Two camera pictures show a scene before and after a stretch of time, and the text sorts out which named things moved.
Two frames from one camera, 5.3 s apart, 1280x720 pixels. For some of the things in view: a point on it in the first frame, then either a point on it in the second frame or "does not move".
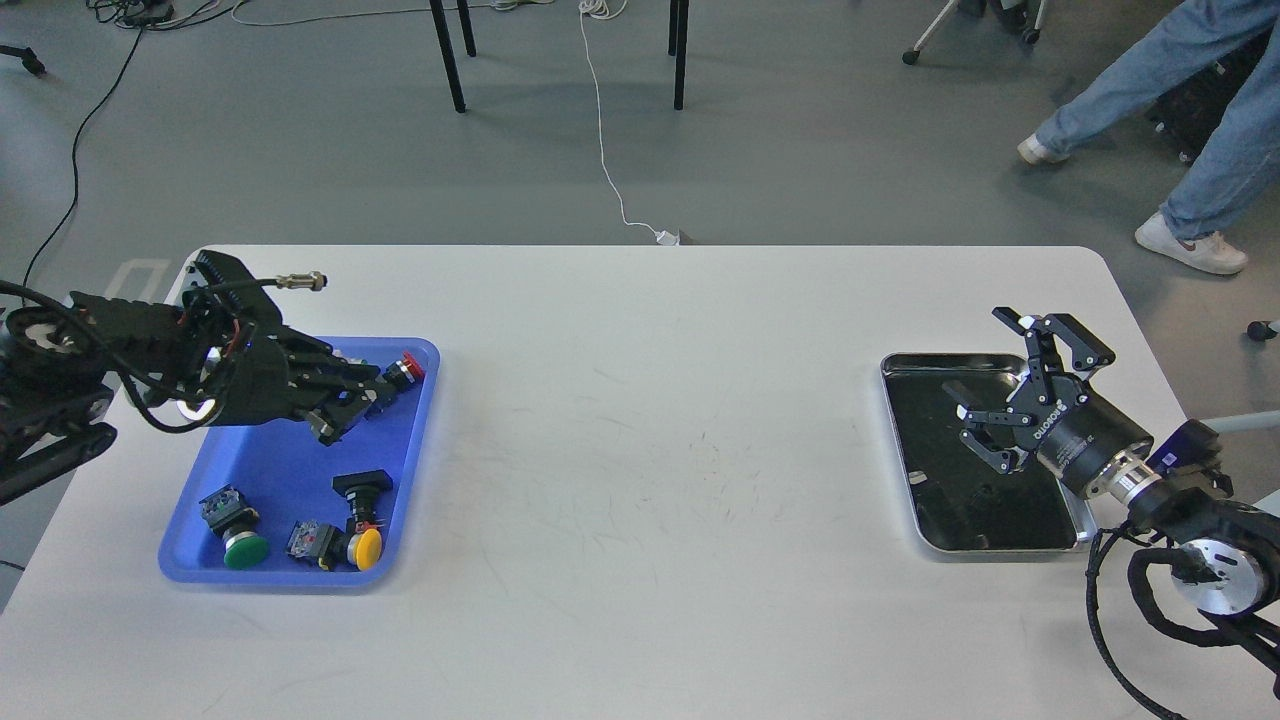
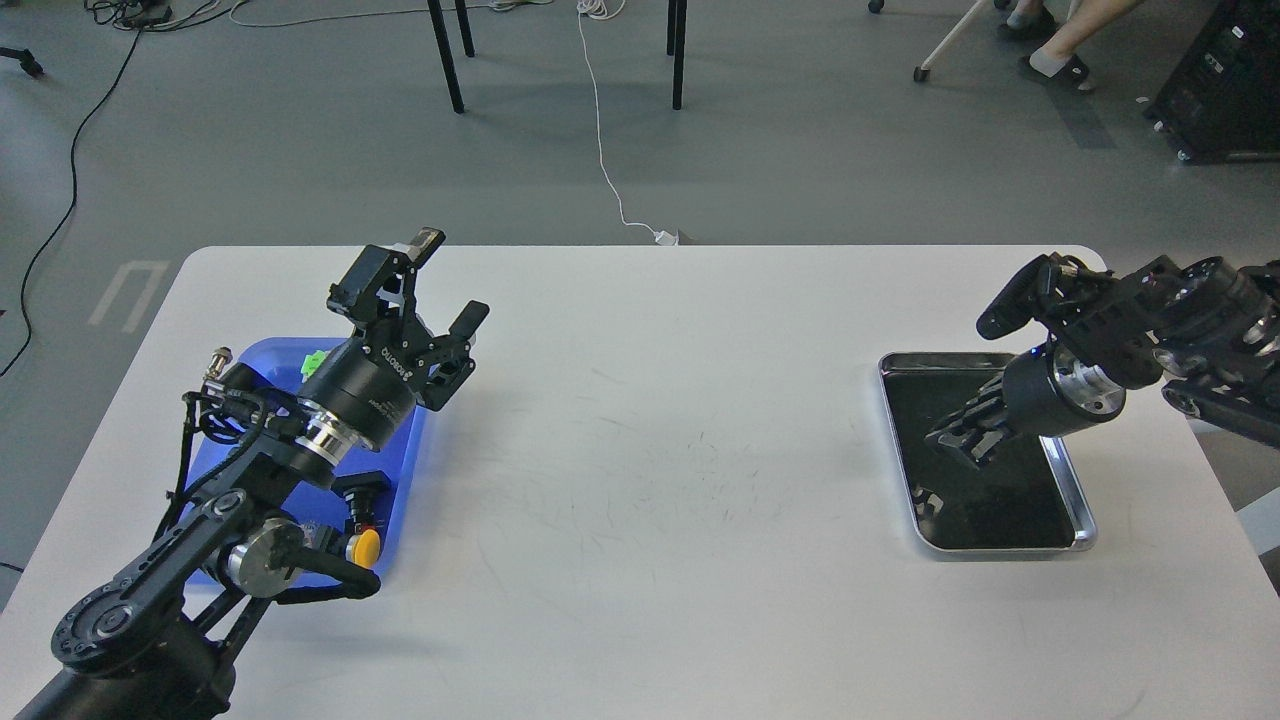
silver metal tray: x=965 y=502 does not move
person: x=1238 y=164 -> x=1082 y=23
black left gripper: x=257 y=360 -> x=369 y=389
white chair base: x=1030 y=36 -> x=922 y=72
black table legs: x=677 y=23 does not move
